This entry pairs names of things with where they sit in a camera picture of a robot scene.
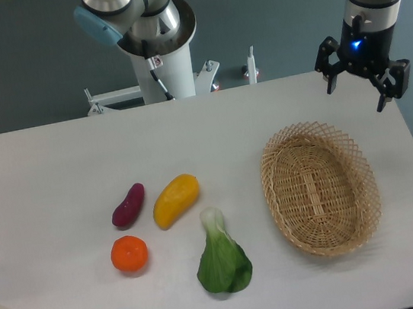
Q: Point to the green bok choy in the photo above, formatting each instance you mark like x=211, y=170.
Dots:
x=224, y=265

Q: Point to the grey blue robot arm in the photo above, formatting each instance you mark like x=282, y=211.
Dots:
x=107, y=21

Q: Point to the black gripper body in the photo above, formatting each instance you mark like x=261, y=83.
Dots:
x=365, y=54

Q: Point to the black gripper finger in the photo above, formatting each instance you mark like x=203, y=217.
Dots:
x=323, y=64
x=393, y=83

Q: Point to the orange tangerine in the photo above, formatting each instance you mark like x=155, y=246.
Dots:
x=129, y=254

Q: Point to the purple sweet potato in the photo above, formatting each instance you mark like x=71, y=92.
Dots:
x=128, y=211

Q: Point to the yellow mango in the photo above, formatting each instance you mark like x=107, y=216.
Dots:
x=177, y=197

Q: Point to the woven wicker basket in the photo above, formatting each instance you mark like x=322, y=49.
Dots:
x=320, y=189

